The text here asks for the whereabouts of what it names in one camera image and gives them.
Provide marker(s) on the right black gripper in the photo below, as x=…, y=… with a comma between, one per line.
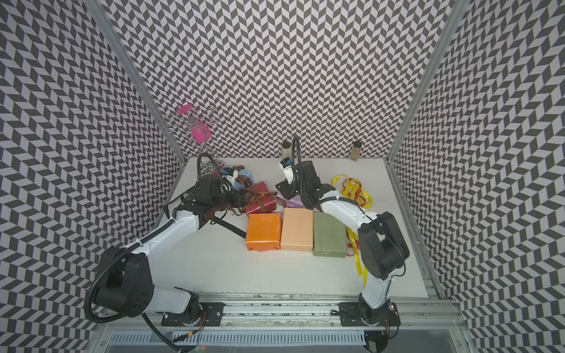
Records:
x=285, y=189

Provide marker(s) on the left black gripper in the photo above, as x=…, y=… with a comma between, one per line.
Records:
x=240, y=198

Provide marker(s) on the purple gift box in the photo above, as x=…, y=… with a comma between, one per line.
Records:
x=294, y=202

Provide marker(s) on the blue gift box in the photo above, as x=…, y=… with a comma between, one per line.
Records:
x=244, y=178

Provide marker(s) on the black ribbon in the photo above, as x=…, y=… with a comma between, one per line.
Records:
x=213, y=213

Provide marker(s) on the yellow ribbon of peach box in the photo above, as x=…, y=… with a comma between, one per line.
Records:
x=351, y=188

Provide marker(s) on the red gift box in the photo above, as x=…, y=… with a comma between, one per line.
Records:
x=261, y=186

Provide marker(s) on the peach gift box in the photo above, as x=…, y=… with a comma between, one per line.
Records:
x=297, y=230

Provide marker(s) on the green gift box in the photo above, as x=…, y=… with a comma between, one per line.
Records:
x=329, y=236

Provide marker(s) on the orange gift box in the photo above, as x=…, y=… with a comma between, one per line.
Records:
x=264, y=232

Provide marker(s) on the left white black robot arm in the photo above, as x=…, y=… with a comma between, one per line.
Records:
x=124, y=284

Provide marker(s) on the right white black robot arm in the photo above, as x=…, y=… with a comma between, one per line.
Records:
x=383, y=249

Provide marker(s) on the brown ribbon on blue box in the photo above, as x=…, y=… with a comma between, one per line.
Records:
x=238, y=199

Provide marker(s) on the light spice jar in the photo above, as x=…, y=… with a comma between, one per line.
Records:
x=286, y=150

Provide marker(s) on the brown spice jar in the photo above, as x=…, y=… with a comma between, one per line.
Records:
x=356, y=150

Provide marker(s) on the silver pink jewelry stand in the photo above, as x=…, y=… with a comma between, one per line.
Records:
x=192, y=128

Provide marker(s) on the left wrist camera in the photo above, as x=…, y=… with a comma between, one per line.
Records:
x=230, y=179

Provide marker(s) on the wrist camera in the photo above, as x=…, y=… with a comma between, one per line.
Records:
x=230, y=179
x=286, y=166

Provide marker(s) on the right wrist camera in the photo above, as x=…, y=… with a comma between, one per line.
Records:
x=286, y=166

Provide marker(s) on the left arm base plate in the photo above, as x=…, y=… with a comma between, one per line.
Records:
x=206, y=314

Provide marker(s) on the aluminium front rail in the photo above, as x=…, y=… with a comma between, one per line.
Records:
x=269, y=311

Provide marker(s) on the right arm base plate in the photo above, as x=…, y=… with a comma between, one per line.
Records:
x=356, y=314

